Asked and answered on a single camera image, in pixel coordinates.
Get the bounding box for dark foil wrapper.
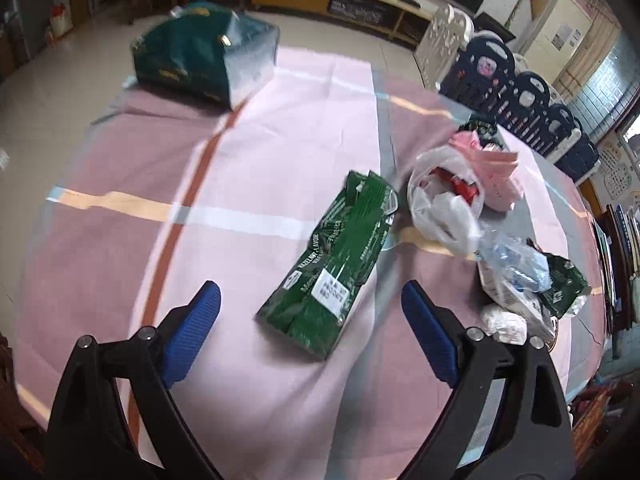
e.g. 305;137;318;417
542;252;592;318

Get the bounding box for white plastic bag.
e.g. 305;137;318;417
407;147;486;256

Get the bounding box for beige curtain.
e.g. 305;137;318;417
555;7;621;106

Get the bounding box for striped plaid tablecloth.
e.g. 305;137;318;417
12;45;608;480

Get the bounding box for pink packet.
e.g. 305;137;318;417
447;130;525;213

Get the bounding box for green wafer packet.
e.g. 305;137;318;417
256;170;400;361

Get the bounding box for red and white bag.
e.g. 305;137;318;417
50;4;73;36

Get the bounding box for white tissue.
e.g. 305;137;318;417
481;305;528;345

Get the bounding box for wall learning charts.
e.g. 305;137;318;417
597;140;640;201

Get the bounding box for small red wrapper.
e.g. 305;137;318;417
430;166;478;203

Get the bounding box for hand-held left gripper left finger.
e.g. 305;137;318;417
44;280;223;480

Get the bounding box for black stereo amplifier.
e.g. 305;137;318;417
327;0;396;26

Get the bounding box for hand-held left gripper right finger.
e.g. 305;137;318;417
400;280;576;480

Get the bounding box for small dark green packet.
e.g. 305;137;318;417
457;115;501;151

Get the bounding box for white standing air conditioner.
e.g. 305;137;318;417
520;0;603;86

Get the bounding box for dark green shopping bag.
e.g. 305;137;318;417
131;1;280;110

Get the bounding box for row of colourful books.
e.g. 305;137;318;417
592;205;640;331

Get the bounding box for navy and white playpen fence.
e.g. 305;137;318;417
415;4;601;186

